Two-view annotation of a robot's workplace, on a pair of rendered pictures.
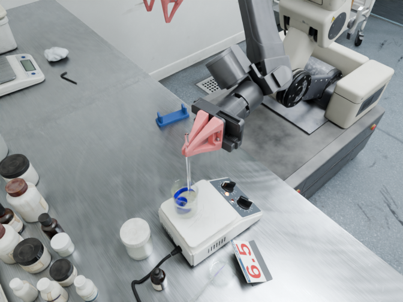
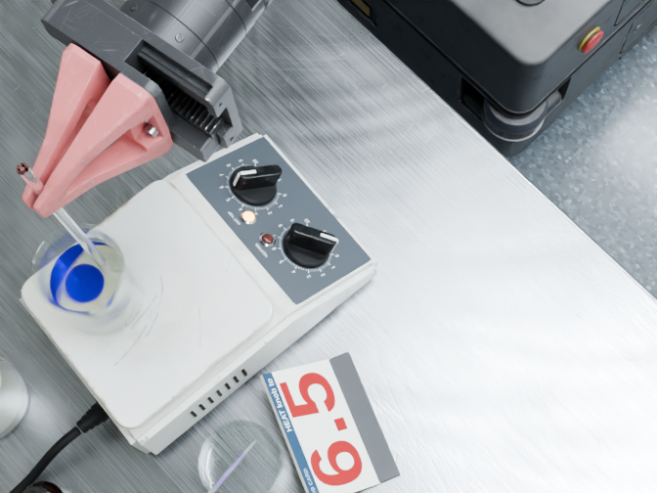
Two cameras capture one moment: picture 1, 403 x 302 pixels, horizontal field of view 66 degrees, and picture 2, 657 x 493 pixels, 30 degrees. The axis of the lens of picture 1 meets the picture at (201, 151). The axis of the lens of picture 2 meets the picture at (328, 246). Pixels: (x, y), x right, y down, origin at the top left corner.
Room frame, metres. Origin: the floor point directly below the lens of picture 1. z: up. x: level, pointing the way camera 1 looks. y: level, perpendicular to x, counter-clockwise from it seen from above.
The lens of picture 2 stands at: (0.15, -0.13, 1.57)
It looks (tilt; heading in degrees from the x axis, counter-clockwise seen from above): 74 degrees down; 6
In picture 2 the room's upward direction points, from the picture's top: 10 degrees counter-clockwise
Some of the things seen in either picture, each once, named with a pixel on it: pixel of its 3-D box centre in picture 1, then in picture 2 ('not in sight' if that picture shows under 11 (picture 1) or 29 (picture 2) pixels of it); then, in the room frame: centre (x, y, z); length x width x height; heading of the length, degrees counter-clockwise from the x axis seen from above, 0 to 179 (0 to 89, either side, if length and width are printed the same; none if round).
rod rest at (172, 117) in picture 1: (172, 114); not in sight; (0.71, 0.09, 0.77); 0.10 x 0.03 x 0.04; 119
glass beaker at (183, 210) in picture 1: (186, 200); (94, 287); (0.33, 0.03, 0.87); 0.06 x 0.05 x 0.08; 25
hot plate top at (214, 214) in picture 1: (198, 211); (147, 301); (0.33, 0.01, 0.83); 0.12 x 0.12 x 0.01; 36
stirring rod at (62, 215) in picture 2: (188, 171); (73, 229); (0.35, 0.02, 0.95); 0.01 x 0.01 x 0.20
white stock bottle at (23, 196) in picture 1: (26, 199); not in sight; (0.38, 0.39, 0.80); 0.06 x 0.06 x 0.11
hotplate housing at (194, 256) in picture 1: (208, 215); (190, 291); (0.35, -0.01, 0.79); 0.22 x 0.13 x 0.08; 126
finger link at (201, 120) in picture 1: (205, 139); (108, 146); (0.37, -0.01, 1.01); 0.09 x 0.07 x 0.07; 141
